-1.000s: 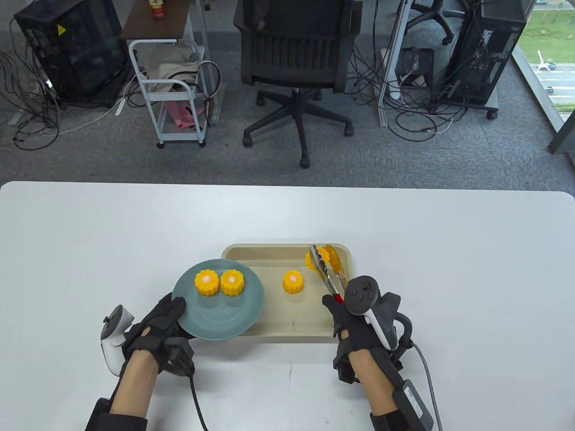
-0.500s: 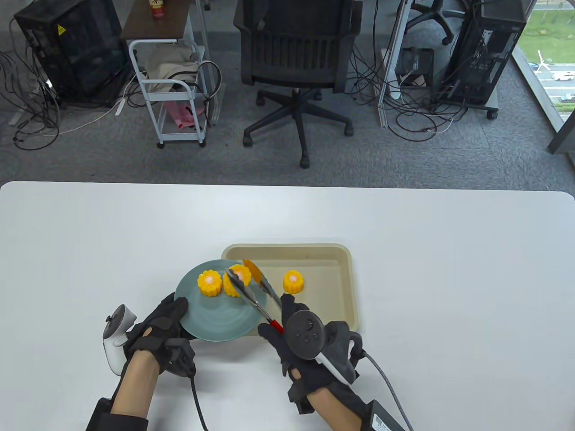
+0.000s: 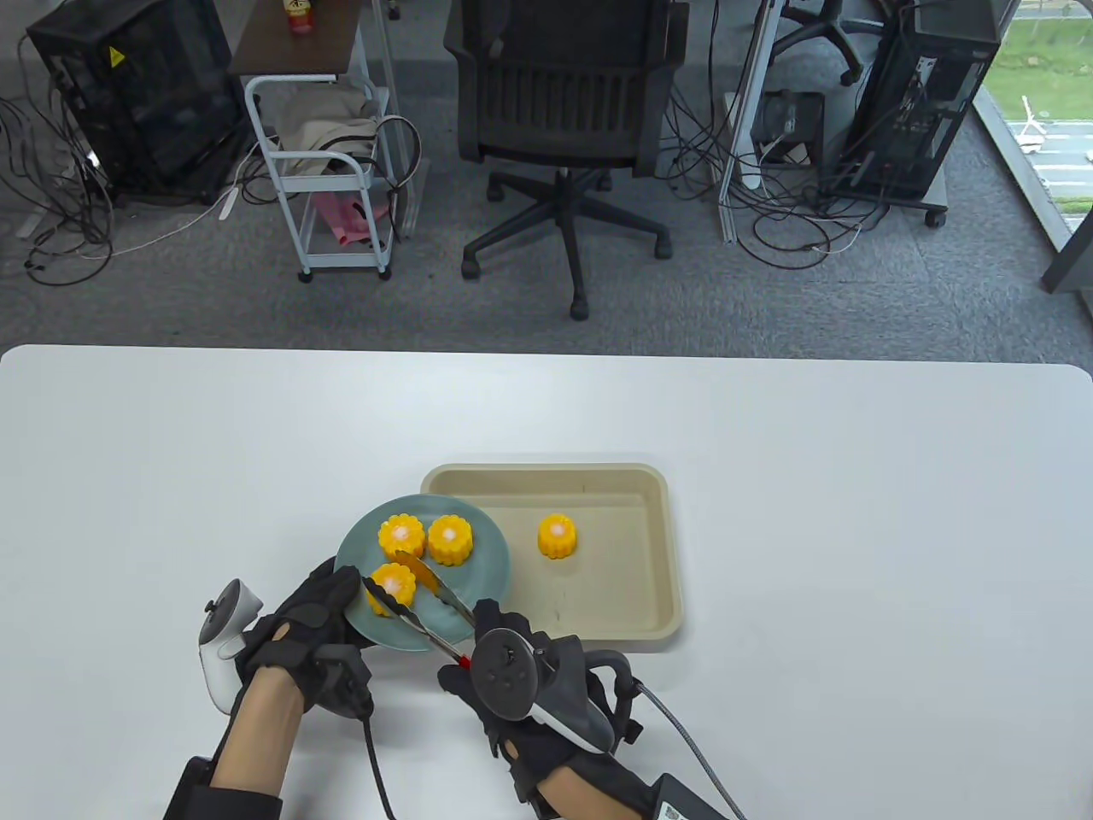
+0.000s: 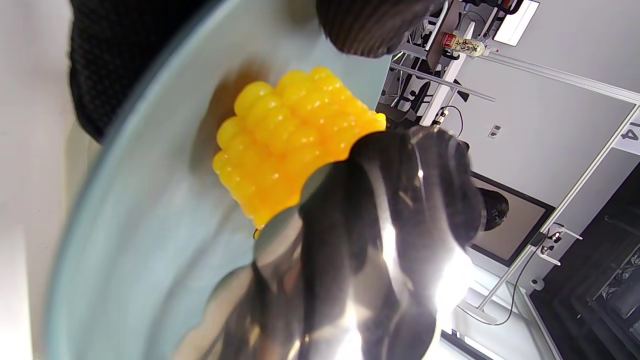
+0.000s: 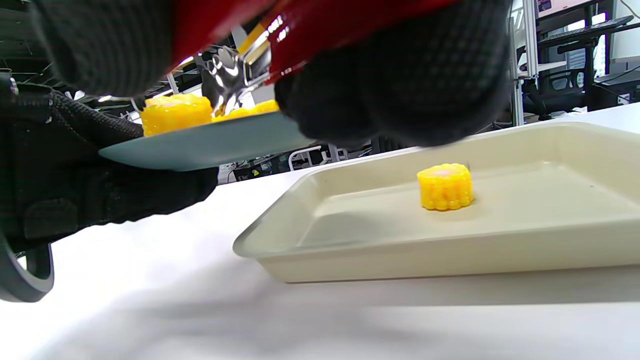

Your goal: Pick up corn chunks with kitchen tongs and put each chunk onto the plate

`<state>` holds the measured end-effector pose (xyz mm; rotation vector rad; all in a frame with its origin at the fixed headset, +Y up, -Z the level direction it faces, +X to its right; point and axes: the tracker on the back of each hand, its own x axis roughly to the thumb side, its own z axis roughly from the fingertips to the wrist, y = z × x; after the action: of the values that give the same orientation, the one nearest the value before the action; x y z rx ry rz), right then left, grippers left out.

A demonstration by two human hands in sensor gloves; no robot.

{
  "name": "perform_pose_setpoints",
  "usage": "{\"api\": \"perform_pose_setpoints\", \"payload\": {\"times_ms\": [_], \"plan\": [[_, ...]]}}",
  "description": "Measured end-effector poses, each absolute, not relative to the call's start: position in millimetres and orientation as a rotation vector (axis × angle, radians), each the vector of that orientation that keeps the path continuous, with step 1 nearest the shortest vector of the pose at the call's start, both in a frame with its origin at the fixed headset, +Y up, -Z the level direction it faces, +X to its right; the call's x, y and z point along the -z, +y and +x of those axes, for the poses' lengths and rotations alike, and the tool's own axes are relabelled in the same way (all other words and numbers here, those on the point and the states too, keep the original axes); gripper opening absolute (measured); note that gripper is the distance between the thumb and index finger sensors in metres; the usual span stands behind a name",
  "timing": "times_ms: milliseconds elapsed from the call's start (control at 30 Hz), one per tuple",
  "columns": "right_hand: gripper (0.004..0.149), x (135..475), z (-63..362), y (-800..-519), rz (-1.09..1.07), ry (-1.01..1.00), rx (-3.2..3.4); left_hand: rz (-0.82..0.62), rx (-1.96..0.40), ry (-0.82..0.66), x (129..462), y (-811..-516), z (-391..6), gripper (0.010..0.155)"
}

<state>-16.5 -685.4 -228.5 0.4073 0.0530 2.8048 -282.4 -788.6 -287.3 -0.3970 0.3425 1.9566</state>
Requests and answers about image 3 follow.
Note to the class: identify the person's left hand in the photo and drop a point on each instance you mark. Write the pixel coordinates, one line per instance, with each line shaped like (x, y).
(295, 636)

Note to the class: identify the person's right hand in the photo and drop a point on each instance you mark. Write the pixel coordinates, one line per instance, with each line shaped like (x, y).
(529, 752)

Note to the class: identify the person's left fingers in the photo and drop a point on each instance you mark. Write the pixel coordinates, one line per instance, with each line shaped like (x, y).
(333, 585)

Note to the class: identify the person's right thumb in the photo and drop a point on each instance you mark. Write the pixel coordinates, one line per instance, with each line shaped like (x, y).
(457, 688)

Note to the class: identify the metal tongs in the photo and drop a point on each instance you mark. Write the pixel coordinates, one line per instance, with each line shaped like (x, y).
(427, 611)

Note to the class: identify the teal round plate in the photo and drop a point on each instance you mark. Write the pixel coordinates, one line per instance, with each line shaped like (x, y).
(482, 581)

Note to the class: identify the person's left forearm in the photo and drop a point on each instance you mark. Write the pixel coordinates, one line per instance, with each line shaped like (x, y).
(256, 735)

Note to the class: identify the person's right forearm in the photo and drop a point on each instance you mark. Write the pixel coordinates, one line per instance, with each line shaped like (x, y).
(568, 790)

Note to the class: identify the yellow corn piece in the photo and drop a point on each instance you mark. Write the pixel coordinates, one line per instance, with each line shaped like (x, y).
(401, 535)
(557, 535)
(388, 592)
(449, 538)

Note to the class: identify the black and grey wrist controller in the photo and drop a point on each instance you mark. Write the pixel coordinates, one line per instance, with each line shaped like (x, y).
(512, 675)

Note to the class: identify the white wrist controller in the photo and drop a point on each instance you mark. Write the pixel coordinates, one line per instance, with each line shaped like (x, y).
(224, 628)

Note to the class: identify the beige rectangular tray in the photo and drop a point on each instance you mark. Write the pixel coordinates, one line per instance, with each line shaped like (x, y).
(623, 589)

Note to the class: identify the white wheeled cart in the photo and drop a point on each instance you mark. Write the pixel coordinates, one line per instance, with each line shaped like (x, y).
(295, 222)

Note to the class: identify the pink cloth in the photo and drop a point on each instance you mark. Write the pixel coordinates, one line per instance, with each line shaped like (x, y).
(346, 218)

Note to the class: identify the white power strip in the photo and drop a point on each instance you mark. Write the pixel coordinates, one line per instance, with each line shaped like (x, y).
(229, 202)

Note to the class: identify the beige cloth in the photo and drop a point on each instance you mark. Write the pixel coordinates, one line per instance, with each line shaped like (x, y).
(329, 128)

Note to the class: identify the black computer tower yellow sticker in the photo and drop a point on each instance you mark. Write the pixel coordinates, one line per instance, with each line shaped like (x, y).
(145, 94)

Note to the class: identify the black office chair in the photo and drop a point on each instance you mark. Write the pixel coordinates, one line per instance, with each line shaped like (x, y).
(559, 94)

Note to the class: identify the brown side table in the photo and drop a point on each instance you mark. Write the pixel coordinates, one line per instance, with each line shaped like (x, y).
(273, 43)

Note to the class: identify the red bottle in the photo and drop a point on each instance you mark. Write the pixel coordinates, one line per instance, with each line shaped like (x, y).
(299, 15)

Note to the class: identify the white desk leg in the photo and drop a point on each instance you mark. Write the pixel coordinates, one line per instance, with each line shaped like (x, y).
(751, 111)

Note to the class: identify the black box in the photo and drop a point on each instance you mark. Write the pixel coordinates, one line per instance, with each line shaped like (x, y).
(790, 124)

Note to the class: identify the black chair base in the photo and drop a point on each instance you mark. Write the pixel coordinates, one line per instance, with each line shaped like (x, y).
(832, 30)

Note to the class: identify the grey table leg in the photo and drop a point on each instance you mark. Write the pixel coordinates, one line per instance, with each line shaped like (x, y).
(1067, 252)

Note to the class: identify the black computer tower on stand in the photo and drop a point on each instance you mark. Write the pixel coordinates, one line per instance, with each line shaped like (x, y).
(918, 94)

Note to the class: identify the black right wrist mount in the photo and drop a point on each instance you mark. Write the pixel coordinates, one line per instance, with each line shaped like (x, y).
(683, 803)

